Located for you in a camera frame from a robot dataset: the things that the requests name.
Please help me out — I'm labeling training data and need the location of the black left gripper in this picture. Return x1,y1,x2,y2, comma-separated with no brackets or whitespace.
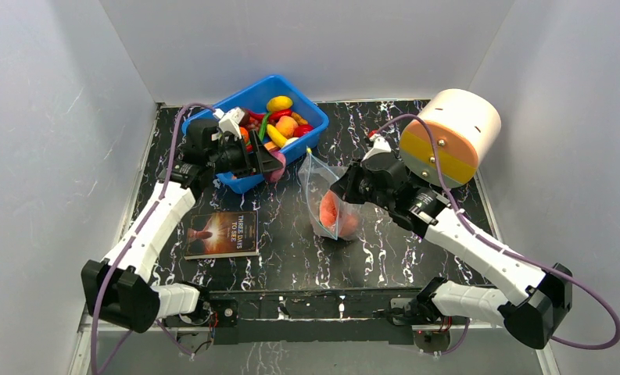
208,132,283,180

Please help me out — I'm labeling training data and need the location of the purple toy eggplant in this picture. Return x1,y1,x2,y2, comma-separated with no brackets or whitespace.
263,152,288,184

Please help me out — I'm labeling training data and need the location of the red toy tomato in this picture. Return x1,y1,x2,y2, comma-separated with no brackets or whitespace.
293,124,314,138

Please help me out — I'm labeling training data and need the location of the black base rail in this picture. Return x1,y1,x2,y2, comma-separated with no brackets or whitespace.
156,289,453,348

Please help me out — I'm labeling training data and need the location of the toy watermelon slice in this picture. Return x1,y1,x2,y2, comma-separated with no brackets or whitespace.
319,190,340,227

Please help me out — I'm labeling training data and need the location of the green toy bean pod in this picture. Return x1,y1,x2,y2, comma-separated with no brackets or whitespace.
258,112,272,141

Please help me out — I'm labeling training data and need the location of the clear zip top bag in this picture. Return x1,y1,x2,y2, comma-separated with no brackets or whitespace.
298,148,360,241

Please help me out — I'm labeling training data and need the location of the three days to see book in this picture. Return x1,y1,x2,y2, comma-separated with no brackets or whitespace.
185,211,260,260

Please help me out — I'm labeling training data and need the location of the cream cylinder with coloured face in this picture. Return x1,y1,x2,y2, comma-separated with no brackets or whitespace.
399,88,501,189

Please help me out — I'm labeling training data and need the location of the blue plastic bin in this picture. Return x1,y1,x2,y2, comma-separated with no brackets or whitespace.
181,74,331,195

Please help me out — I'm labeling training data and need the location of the red toy chili pepper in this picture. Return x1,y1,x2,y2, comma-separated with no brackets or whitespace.
247,109,292,123

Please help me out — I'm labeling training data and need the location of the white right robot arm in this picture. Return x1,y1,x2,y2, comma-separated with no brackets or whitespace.
330,136,572,349

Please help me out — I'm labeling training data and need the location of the orange toy peach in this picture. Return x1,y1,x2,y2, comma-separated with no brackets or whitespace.
275,116,299,139

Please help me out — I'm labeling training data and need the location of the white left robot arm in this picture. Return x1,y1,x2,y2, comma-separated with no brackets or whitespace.
81,120,282,333

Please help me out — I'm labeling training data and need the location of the yellow toy banana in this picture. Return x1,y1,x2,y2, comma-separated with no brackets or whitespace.
267,124,288,148

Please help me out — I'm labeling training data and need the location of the yellow toy lemon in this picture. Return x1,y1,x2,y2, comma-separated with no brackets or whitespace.
266,95,294,113

